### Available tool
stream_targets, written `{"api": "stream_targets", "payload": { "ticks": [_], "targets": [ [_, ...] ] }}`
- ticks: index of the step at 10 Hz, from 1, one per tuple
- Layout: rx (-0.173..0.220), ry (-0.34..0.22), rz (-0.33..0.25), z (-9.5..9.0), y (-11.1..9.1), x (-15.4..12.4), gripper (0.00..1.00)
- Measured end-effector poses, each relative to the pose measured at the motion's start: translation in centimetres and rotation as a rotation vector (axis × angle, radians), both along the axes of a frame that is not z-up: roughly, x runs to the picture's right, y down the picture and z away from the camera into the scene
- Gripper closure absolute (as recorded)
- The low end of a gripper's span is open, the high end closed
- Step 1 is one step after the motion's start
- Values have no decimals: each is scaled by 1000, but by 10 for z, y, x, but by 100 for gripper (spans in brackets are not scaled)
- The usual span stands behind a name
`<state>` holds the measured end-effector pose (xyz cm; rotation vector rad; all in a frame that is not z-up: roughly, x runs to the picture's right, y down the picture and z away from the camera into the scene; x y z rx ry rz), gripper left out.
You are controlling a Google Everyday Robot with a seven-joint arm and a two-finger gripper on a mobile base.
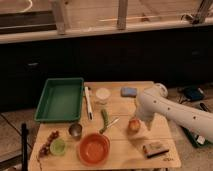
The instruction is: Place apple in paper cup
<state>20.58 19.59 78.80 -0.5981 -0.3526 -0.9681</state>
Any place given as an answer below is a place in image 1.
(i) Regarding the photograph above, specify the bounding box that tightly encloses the red yellow apple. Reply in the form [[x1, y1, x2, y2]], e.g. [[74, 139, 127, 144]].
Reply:
[[128, 118, 141, 132]]

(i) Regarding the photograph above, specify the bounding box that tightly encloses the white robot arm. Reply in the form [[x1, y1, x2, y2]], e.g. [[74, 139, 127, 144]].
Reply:
[[135, 83, 213, 143]]

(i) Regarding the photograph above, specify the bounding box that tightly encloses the white paper cup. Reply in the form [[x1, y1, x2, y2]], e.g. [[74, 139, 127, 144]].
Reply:
[[96, 88, 111, 104]]

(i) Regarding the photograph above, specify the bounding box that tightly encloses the metal measuring cup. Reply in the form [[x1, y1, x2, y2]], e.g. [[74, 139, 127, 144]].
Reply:
[[68, 123, 82, 139]]

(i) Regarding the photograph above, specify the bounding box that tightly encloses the small green cup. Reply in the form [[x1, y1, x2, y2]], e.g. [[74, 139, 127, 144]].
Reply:
[[50, 138, 66, 156]]

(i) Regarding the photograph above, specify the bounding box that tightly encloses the brown block with black bar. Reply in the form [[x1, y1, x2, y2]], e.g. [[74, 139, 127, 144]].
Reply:
[[143, 141, 169, 158]]

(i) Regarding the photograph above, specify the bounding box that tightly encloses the blue sponge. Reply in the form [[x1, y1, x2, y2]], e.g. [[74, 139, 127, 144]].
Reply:
[[121, 87, 137, 97]]

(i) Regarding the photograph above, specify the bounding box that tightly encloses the black device on floor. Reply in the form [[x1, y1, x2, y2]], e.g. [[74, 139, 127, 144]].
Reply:
[[181, 86, 205, 101]]

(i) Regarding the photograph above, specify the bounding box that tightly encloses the green bin with items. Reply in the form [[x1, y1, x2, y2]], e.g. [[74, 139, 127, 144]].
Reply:
[[182, 128, 212, 148]]

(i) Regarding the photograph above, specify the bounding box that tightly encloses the orange plastic bowl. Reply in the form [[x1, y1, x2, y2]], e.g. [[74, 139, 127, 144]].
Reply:
[[77, 133, 110, 166]]

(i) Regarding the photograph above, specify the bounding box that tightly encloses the green plastic tray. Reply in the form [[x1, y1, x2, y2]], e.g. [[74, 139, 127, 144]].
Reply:
[[35, 78, 84, 123]]

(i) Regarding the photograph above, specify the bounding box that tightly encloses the bunch of red grapes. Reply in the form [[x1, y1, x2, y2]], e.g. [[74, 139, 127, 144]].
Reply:
[[38, 131, 59, 158]]

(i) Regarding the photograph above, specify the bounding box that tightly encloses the black chair post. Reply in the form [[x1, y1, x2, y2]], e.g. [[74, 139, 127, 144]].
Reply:
[[21, 123, 28, 171]]

